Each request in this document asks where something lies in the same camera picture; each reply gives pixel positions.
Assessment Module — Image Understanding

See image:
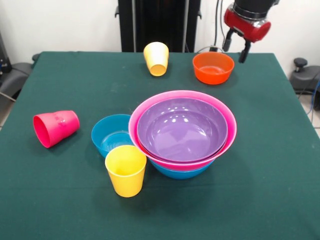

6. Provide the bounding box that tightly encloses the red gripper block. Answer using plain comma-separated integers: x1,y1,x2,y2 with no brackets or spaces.
222,6,272,64

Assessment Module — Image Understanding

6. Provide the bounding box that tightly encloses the small orange plastic bowl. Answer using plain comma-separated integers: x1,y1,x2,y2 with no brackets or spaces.
192,51,236,86

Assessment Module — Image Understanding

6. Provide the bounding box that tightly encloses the pink plastic bowl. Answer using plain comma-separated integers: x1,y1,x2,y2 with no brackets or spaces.
128,89,238,172

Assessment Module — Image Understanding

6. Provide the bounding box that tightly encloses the purple plastic bowl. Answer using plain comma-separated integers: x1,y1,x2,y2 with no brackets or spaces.
136,97,229,161
137,134,229,164

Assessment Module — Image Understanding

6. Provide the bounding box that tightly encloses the small blue plastic bowl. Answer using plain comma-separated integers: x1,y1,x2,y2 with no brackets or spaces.
91,114,135,159

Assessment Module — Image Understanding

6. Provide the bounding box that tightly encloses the black equipment base with knob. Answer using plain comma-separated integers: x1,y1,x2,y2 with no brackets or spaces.
289,57,320,95

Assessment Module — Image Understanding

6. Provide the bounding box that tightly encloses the yellow plastic cup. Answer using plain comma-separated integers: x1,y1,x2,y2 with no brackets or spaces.
143,41,170,68
148,63,168,77
104,145,148,198

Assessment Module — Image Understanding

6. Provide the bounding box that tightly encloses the large blue plastic bowl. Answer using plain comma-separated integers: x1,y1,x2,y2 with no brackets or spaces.
149,159,215,180

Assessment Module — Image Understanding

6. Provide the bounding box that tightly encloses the dark green tablecloth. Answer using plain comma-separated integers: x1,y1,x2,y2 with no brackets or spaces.
0,51,320,240

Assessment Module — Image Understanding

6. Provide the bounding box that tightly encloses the red plastic cup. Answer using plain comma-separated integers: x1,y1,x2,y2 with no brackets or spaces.
32,110,81,149

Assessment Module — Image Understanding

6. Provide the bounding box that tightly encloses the black padded equipment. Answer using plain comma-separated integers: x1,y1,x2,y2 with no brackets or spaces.
0,62,35,101

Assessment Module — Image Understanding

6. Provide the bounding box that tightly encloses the dark device box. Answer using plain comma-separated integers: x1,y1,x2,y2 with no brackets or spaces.
0,32,11,74

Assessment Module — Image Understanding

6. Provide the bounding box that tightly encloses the black wall cable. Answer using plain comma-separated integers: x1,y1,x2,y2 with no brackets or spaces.
219,0,227,50
213,0,220,49

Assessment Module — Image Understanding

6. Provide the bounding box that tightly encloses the grey cable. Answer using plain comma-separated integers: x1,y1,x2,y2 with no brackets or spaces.
195,45,224,54

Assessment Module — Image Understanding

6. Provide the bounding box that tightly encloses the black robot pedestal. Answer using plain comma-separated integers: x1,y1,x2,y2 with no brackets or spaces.
114,0,202,53

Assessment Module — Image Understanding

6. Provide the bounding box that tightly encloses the blue cable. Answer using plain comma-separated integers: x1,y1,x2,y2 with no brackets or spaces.
308,79,320,123

